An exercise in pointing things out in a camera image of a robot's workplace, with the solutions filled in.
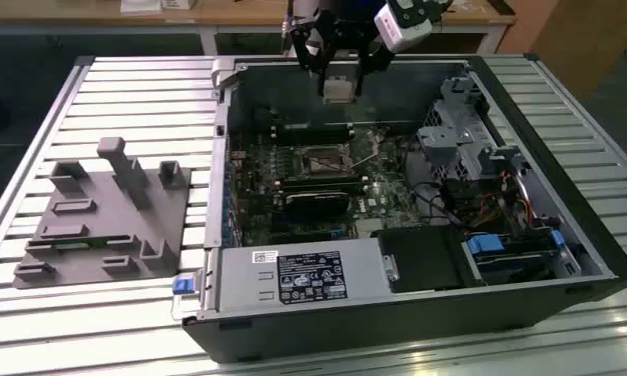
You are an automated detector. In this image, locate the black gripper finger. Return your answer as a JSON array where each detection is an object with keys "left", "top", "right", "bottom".
[
  {"left": 355, "top": 37, "right": 398, "bottom": 97},
  {"left": 291, "top": 21, "right": 342, "bottom": 99}
]

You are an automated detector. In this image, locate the silver CPU plate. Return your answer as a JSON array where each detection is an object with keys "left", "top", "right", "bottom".
[{"left": 323, "top": 76, "right": 358, "bottom": 105}]

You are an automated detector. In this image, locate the metal socket cover frame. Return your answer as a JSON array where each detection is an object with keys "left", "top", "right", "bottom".
[{"left": 306, "top": 144, "right": 349, "bottom": 156}]

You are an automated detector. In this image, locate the black RAM slot row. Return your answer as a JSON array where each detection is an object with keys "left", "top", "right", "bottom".
[
  {"left": 270, "top": 121, "right": 355, "bottom": 145},
  {"left": 281, "top": 175, "right": 371, "bottom": 193}
]

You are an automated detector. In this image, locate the CPU socket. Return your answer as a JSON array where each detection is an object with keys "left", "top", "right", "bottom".
[{"left": 297, "top": 144, "right": 355, "bottom": 177}]

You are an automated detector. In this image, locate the grey metal drive cage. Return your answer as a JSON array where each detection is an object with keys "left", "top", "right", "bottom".
[{"left": 417, "top": 76, "right": 525, "bottom": 182}]

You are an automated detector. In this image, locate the green motherboard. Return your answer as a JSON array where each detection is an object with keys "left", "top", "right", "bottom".
[{"left": 227, "top": 125, "right": 451, "bottom": 248}]

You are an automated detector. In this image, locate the white box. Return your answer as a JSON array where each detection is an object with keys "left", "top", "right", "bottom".
[{"left": 119, "top": 0, "right": 167, "bottom": 16}]

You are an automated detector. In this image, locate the black graphics card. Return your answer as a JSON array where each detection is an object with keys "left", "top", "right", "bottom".
[{"left": 285, "top": 190, "right": 353, "bottom": 217}]

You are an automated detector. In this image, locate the wooden cabinet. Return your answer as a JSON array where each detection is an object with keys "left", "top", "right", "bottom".
[{"left": 532, "top": 0, "right": 627, "bottom": 101}]

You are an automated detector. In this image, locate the silver chipset heatsink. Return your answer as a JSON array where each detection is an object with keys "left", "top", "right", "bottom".
[{"left": 355, "top": 219, "right": 386, "bottom": 237}]

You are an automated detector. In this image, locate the wooden desk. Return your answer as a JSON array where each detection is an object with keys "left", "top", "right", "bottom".
[{"left": 0, "top": 0, "right": 519, "bottom": 56}]

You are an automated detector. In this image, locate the black plastic shroud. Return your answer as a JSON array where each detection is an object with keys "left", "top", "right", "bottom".
[{"left": 378, "top": 226, "right": 483, "bottom": 295}]

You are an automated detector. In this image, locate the silver latch plate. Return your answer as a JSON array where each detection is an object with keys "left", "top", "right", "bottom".
[{"left": 382, "top": 253, "right": 402, "bottom": 281}]

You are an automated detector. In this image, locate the hard disk in blue carrier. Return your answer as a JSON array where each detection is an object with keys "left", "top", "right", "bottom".
[{"left": 462, "top": 230, "right": 562, "bottom": 284}]

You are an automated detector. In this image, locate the grey parts rack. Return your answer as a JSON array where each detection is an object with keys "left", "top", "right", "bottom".
[{"left": 12, "top": 136, "right": 195, "bottom": 290}]

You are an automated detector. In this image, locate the silver power supply unit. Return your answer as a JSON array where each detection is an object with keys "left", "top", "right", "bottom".
[{"left": 196, "top": 238, "right": 394, "bottom": 319}]

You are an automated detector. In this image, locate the blue case latch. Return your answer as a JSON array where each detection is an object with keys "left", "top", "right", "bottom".
[{"left": 171, "top": 275, "right": 198, "bottom": 295}]

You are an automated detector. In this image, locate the green RAM stick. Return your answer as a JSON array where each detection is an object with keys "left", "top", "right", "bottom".
[{"left": 50, "top": 237, "right": 111, "bottom": 250}]

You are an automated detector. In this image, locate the black open PC case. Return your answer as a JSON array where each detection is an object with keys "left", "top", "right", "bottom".
[{"left": 180, "top": 53, "right": 627, "bottom": 363}]

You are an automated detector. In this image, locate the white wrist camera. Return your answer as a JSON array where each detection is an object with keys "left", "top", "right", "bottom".
[{"left": 374, "top": 0, "right": 435, "bottom": 53}]

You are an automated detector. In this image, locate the grey case handle bracket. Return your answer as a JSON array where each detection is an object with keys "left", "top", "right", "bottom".
[{"left": 210, "top": 58, "right": 242, "bottom": 89}]

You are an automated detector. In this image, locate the black wire bundle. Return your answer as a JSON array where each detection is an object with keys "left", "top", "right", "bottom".
[{"left": 411, "top": 180, "right": 467, "bottom": 227}]

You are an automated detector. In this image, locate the orange wire bundle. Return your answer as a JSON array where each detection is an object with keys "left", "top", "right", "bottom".
[{"left": 474, "top": 194, "right": 534, "bottom": 229}]

